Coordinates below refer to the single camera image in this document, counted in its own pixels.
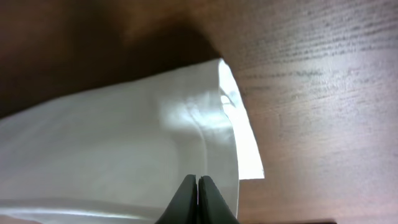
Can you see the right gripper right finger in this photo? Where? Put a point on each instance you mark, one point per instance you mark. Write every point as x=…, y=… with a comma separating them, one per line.
x=212, y=208

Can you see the white t-shirt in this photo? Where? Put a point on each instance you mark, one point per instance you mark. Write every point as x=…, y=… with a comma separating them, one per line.
x=118, y=154

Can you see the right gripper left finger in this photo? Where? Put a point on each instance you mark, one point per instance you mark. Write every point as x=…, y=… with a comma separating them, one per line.
x=182, y=209

